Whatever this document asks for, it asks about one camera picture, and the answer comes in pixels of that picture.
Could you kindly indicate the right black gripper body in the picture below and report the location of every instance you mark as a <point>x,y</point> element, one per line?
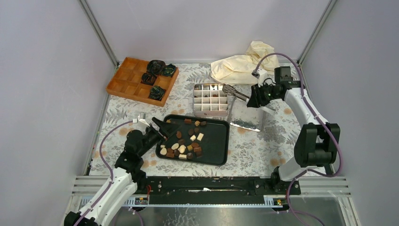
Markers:
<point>263,94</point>

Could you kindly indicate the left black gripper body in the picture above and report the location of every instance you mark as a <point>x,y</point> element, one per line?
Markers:
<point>152,138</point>

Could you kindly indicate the metal serving tongs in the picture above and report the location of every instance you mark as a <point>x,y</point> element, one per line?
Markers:
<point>230,90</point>

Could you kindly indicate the black plastic tray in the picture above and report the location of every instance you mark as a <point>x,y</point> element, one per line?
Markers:
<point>211,150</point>

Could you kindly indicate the pink grid box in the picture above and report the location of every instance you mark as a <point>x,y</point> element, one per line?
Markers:
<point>209,100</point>

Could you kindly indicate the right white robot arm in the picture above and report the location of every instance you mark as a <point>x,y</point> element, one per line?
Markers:
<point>317,142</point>

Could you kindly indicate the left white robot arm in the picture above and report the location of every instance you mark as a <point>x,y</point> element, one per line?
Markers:
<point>125,178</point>

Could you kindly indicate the white oval chocolate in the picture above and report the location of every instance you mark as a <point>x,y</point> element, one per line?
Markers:
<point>175,146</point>

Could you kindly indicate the white chocolate piece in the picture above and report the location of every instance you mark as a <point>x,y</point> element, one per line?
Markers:
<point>200,136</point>

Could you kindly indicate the silver metal tray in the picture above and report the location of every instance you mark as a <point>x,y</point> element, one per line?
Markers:
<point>239,115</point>

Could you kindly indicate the cream cloth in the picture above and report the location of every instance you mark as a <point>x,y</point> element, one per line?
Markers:
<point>237,69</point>

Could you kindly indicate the dark paper cup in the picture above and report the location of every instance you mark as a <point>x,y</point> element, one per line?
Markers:
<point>169,70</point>
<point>155,67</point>
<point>148,79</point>
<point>156,93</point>

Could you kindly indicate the floral table mat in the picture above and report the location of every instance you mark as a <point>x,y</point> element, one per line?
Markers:
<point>250,153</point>

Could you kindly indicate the orange compartment box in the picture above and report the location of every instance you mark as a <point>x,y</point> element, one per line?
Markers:
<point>126,82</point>

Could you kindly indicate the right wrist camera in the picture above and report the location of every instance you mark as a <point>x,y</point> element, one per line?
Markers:
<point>261,75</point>

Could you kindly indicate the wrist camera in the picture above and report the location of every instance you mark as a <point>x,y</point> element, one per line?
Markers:
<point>261,75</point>
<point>141,118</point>

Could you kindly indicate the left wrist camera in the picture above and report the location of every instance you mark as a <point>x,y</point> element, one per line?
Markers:
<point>141,118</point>

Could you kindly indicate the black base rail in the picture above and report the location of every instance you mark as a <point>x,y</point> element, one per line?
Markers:
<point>214,190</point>

